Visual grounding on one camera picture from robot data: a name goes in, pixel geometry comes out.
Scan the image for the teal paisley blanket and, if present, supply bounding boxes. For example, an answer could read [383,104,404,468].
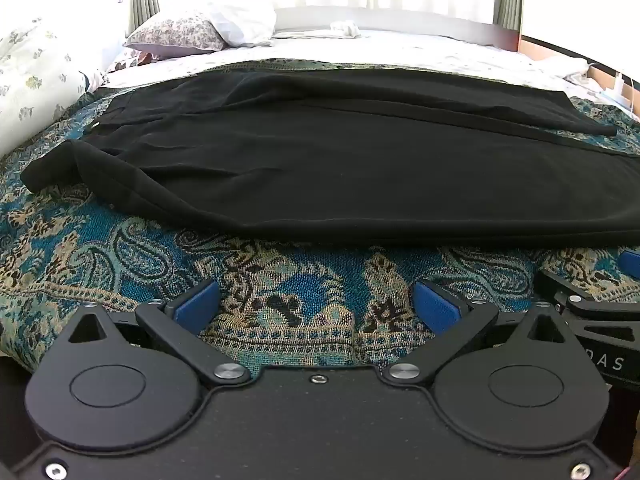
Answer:
[0,57,640,376]

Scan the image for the white charger with cable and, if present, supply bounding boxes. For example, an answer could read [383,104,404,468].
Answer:
[587,62,640,113]

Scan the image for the white bed sheet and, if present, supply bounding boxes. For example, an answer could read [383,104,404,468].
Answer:
[102,27,601,97]

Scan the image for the black pants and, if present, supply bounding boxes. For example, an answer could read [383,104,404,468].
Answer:
[21,67,640,252]

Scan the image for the grey bed headboard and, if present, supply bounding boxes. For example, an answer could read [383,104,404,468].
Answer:
[272,6,522,53]

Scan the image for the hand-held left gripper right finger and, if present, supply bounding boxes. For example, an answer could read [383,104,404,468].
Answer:
[382,279,572,385]

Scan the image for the white crumpled cloth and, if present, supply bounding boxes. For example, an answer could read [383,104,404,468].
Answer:
[272,18,364,41]

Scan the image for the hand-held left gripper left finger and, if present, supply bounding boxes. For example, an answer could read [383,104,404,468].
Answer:
[66,279,252,387]

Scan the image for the wooden bed side panel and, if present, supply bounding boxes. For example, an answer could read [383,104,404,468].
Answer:
[519,34,640,122]

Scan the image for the white floral pillow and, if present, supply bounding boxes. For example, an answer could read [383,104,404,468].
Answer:
[0,16,110,157]

